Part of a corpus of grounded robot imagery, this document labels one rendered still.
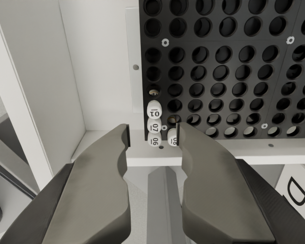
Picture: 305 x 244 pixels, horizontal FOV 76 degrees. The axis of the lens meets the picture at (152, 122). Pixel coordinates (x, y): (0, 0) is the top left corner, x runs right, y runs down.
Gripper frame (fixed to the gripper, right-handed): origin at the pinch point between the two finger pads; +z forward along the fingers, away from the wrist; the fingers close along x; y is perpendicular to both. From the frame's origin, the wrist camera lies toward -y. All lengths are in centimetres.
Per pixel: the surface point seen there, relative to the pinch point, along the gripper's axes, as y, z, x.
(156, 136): 2.9, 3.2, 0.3
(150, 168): 87, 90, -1
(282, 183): 18.0, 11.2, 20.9
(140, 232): 166, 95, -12
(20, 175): 22.5, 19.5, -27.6
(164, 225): 84, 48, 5
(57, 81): -1.2, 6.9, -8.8
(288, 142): 6.8, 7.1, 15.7
